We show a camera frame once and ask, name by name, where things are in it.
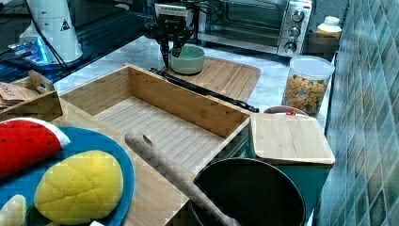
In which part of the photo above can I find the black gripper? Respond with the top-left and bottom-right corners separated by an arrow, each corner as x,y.
150,2 -> 194,68

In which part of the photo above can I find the mint green cup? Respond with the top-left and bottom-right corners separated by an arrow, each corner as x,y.
170,45 -> 205,74

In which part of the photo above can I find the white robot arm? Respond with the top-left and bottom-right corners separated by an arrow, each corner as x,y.
20,0 -> 194,66

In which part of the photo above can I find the black rod on tray edge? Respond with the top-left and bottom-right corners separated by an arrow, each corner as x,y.
150,68 -> 260,113

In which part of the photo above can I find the wooden cutting board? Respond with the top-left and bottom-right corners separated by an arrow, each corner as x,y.
163,56 -> 261,102

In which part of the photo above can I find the bamboo tray box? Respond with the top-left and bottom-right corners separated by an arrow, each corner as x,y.
61,65 -> 249,174

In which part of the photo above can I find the wooden spoon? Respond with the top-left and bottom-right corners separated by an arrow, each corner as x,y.
124,131 -> 241,226

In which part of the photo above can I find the stainless steel toaster oven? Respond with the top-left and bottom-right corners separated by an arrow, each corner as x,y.
198,0 -> 316,57

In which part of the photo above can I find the clear cereal jar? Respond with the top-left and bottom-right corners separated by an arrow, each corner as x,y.
281,56 -> 335,117

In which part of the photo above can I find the wooden tea bag holder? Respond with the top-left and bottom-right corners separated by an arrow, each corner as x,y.
0,70 -> 63,121

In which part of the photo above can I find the white capped juice bottle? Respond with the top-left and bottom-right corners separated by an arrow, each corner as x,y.
316,16 -> 342,39

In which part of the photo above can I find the teal box with bamboo lid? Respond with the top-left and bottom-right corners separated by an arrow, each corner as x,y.
250,113 -> 335,222

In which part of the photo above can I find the yellow plush melon bread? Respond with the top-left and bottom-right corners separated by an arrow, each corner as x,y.
34,151 -> 123,225

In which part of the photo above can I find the black round pot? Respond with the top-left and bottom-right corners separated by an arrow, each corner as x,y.
194,158 -> 306,226

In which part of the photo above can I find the plush watermelon slice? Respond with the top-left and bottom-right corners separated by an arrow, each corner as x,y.
0,118 -> 71,178

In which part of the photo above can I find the blue round plate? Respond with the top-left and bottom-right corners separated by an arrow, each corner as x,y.
1,127 -> 135,226

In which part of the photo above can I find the pale plush food piece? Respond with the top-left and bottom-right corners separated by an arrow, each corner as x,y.
0,194 -> 26,226

